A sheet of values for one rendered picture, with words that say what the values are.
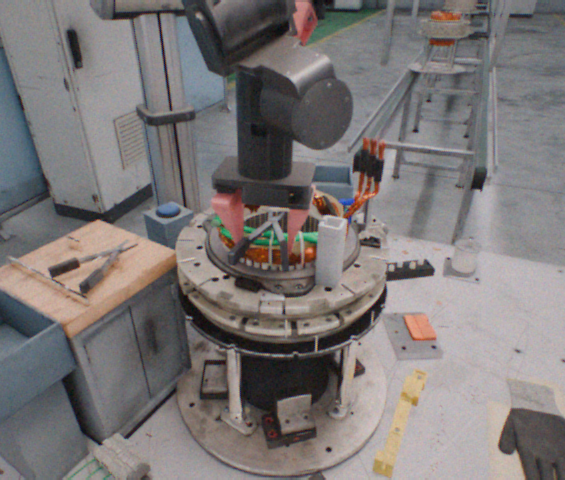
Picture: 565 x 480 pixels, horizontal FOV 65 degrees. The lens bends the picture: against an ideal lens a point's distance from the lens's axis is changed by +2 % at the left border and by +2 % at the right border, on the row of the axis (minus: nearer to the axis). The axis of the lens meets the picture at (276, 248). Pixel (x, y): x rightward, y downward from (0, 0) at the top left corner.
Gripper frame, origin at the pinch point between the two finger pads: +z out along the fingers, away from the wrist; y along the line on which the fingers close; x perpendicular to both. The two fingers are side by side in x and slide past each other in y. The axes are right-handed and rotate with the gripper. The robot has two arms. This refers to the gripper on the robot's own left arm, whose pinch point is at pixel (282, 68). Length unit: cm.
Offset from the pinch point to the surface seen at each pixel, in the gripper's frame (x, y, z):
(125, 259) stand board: 1.6, -21.8, 28.9
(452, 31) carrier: 273, 41, -77
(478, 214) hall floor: 266, 80, 38
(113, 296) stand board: -5.6, -18.9, 32.1
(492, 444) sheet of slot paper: 15, 38, 53
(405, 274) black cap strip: 54, 23, 36
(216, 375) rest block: 10, -8, 50
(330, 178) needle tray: 44.3, 2.8, 14.9
